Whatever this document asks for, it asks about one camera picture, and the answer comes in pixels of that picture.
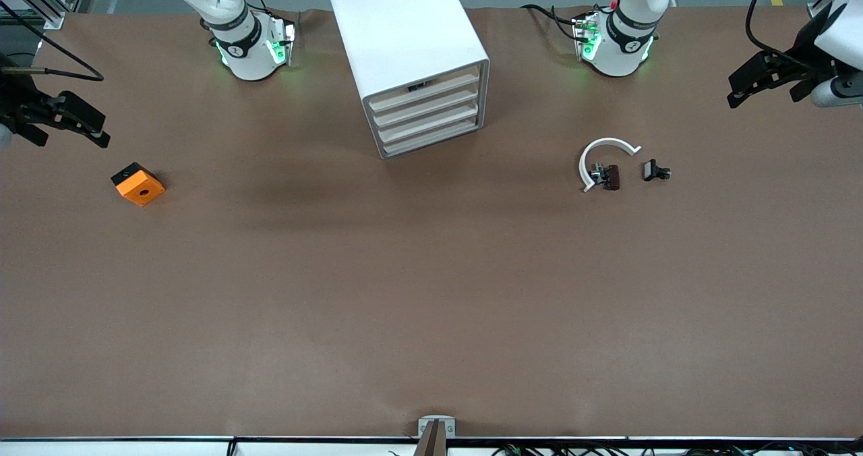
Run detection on orange and black block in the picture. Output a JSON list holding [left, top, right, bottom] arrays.
[[111, 163, 166, 207]]

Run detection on dark brown small connector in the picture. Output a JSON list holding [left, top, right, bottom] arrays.
[[590, 163, 621, 191]]

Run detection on brown table cover sheet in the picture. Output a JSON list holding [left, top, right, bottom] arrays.
[[0, 4, 863, 440]]

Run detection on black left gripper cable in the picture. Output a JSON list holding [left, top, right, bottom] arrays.
[[744, 0, 811, 60]]

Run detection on white curved plastic ring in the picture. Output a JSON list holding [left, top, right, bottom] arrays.
[[578, 137, 641, 194]]

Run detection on black left base cable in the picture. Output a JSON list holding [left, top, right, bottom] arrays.
[[520, 3, 587, 42]]

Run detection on white table edge rail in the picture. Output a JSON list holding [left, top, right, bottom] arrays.
[[0, 436, 863, 456]]

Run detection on grey metal edge bracket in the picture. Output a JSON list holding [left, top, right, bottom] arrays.
[[418, 416, 456, 440]]

